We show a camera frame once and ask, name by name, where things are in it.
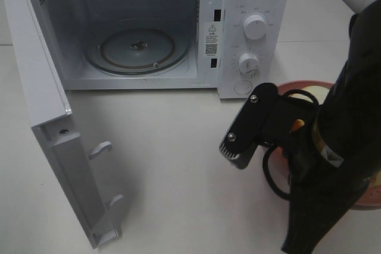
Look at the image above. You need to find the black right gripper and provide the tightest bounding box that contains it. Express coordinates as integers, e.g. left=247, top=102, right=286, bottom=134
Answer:
left=258, top=96, right=319, bottom=177

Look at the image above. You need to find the sandwich with lettuce and cheese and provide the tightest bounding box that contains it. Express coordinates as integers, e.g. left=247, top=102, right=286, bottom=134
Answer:
left=302, top=84, right=380, bottom=188

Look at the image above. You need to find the round white door button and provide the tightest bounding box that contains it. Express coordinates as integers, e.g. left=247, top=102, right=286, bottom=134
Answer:
left=234, top=80, right=252, bottom=95

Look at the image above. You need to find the pink round plate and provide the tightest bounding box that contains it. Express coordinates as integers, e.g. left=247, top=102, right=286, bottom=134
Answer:
left=270, top=80, right=380, bottom=211

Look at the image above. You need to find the white microwave door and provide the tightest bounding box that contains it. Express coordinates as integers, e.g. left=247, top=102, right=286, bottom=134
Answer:
left=4, top=0, right=123, bottom=249

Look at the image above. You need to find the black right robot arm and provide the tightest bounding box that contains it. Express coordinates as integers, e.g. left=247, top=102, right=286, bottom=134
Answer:
left=263, top=1, right=380, bottom=253

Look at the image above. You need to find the lower white timer knob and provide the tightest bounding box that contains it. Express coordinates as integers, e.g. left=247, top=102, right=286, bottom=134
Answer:
left=238, top=53, right=259, bottom=74

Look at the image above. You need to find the upper white round knob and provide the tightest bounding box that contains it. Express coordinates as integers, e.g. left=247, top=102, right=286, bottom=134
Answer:
left=242, top=12, right=268, bottom=40

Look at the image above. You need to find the white microwave oven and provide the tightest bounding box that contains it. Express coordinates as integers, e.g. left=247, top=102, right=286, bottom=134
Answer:
left=43, top=0, right=286, bottom=99

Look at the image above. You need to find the white warning label sticker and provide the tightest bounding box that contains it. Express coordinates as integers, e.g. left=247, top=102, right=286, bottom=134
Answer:
left=203, top=21, right=221, bottom=58

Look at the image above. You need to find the glass microwave turntable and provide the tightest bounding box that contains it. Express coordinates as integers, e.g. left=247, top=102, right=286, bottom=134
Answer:
left=83, top=18, right=194, bottom=76

